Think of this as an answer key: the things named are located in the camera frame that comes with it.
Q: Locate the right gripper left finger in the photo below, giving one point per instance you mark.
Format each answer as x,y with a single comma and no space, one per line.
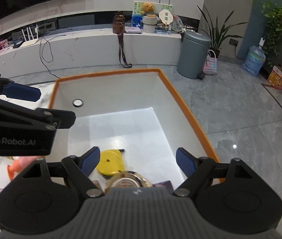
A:
78,170

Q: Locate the white wifi router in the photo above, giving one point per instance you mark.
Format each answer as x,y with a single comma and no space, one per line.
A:
30,36

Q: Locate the yellow round tape measure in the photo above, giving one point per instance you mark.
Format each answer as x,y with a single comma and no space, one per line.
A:
111,162

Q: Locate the round silver tin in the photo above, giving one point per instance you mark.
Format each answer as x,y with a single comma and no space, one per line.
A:
127,179

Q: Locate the orange cardboard box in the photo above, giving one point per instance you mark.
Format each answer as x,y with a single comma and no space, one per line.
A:
275,77

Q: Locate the brown leather bag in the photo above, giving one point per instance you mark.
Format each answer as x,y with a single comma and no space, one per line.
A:
118,28

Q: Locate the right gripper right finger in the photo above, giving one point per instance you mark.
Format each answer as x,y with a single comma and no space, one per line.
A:
196,170

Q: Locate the grey pedal trash bin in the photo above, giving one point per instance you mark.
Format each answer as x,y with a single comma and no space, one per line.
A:
193,53

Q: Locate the orange white storage box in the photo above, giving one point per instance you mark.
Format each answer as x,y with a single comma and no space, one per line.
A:
135,110

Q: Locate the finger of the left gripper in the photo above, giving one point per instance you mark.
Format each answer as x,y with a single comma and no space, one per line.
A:
18,91

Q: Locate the green ivy plant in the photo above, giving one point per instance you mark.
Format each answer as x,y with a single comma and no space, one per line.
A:
273,30

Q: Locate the teddy bear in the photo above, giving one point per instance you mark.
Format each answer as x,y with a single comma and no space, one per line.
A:
147,8

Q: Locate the round paper fan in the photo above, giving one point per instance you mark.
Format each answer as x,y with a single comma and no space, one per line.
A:
166,17

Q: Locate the blue water jug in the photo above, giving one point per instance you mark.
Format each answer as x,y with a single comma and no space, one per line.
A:
255,59

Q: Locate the green painted canvas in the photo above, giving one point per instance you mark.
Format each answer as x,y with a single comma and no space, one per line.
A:
137,17

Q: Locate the white knitted basket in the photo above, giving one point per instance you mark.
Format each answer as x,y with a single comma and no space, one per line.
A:
149,23

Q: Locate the pink plastic cup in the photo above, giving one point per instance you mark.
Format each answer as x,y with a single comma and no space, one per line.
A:
18,165

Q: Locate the tall green leaf plant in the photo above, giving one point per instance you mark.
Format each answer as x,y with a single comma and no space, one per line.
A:
217,33

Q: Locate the small round white lid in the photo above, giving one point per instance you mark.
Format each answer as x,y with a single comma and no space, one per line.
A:
77,103

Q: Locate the woven pastel basket bag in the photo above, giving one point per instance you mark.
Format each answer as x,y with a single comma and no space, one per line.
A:
210,66

